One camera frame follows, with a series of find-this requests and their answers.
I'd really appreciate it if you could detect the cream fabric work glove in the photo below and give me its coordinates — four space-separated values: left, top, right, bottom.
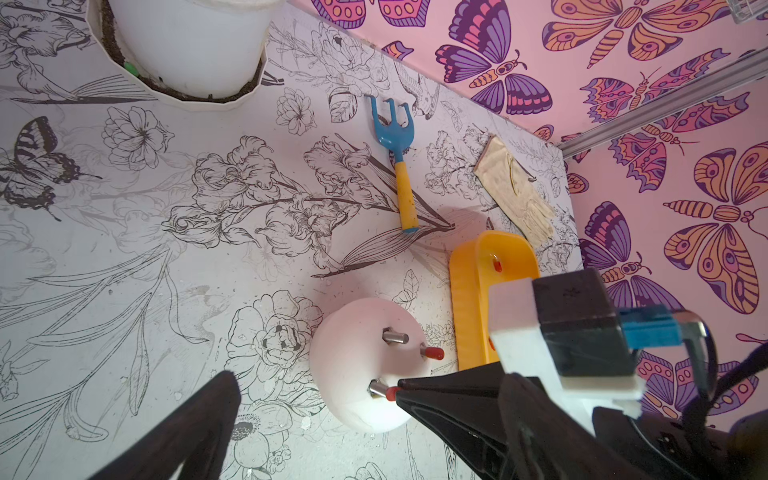
474 136 555 248

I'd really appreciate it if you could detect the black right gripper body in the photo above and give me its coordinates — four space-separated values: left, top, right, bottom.
593 408 767 479

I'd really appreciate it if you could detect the steel screw on dome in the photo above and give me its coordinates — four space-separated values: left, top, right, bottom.
382 328 410 345
367 379 389 399

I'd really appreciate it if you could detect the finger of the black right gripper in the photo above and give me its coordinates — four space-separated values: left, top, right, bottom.
394 362 510 479

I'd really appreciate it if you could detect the white dome with screws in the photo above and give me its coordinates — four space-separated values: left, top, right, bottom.
309 298 437 434

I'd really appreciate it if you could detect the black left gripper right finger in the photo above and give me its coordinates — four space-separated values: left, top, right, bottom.
499 373 648 479

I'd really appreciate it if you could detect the green plant in white pot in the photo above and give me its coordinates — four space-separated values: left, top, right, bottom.
86 0 283 112

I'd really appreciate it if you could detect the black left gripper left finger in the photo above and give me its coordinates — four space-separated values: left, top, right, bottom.
92 371 241 479

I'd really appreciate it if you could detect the yellow plastic tray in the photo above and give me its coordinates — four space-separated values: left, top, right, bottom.
449 230 540 371

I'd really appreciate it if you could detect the red screw protection sleeve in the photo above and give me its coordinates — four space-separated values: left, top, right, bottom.
420 345 445 361

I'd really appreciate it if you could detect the blue yellow garden rake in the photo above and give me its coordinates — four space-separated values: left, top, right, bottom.
368 96 419 233

